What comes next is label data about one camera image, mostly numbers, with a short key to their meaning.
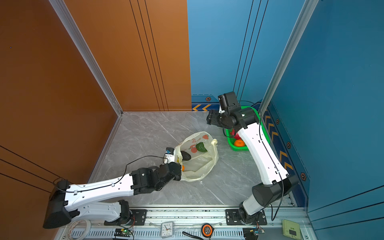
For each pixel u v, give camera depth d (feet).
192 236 2.27
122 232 2.32
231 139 3.17
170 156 2.11
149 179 1.74
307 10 2.32
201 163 3.02
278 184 1.29
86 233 2.28
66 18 2.38
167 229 2.25
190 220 2.39
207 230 2.21
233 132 3.26
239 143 3.14
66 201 1.33
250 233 2.31
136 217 2.41
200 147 3.07
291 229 2.27
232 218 2.38
